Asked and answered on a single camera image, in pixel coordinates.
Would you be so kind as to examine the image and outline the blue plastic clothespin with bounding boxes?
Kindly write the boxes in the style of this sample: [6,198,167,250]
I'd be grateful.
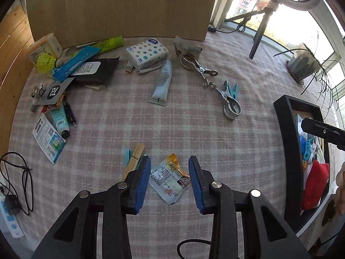
[124,148,147,169]

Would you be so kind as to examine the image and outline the plaid tablecloth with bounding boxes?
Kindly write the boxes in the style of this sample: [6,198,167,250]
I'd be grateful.
[5,28,340,259]

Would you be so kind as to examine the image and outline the white power strip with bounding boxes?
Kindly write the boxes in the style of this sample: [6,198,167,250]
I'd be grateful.
[1,195,24,238]

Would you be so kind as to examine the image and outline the blue wet wipe sachet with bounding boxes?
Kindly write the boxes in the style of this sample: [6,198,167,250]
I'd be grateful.
[52,46,100,82]

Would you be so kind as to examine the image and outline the blue white packet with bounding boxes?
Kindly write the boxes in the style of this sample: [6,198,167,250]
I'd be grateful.
[31,114,66,164]

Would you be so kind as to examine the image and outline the grey round-logo card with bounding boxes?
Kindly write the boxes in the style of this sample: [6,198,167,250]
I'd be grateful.
[37,78,74,105]

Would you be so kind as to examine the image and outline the black pen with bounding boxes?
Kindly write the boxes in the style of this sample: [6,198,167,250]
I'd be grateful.
[63,101,77,128]

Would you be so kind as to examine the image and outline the black wet wipes pack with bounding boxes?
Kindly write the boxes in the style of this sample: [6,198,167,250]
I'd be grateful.
[69,57,119,85]

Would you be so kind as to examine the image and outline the black tripod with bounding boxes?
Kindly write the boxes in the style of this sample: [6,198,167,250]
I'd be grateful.
[224,0,321,60]

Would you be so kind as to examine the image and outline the orange tissue pack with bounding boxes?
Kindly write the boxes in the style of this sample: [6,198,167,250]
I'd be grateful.
[27,33,63,66]

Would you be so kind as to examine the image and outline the potted spider plant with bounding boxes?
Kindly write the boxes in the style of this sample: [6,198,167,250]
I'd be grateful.
[273,43,340,116]

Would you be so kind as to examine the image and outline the right hand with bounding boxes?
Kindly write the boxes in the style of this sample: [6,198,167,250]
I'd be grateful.
[336,163,345,215]

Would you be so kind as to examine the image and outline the star pattern tissue pack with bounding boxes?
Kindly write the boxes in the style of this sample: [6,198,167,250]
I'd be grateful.
[126,38,169,70]

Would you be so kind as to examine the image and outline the green tube bottle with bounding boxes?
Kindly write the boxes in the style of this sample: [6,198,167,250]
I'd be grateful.
[63,35,124,57]

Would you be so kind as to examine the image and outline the grey cream tube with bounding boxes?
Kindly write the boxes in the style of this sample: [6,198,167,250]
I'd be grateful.
[150,59,173,106]

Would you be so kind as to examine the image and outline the teal hand cream tube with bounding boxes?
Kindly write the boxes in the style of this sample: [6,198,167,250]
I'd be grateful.
[50,106,70,139]

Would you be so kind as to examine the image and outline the metal clamp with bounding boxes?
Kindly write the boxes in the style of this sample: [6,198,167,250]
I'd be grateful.
[209,82,241,120]
[180,54,218,89]

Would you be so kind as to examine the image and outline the red cloth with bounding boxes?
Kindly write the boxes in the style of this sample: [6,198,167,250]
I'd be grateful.
[301,160,330,210]

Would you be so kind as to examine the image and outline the yellow shuttlecock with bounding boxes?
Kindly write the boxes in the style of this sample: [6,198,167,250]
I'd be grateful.
[36,53,63,73]

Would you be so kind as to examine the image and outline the wooden clothespin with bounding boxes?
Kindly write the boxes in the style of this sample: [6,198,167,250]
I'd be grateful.
[122,143,144,181]

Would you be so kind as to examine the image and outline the black storage tray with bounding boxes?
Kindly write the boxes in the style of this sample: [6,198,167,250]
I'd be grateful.
[274,95,323,233]

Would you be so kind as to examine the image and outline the small snack bar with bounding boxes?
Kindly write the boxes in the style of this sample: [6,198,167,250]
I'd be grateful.
[41,91,67,114]

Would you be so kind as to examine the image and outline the wooden back board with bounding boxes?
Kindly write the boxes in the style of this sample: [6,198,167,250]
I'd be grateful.
[26,0,215,48]

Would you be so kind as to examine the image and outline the black power cable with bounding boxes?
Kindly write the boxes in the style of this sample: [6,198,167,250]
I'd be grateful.
[0,151,35,216]

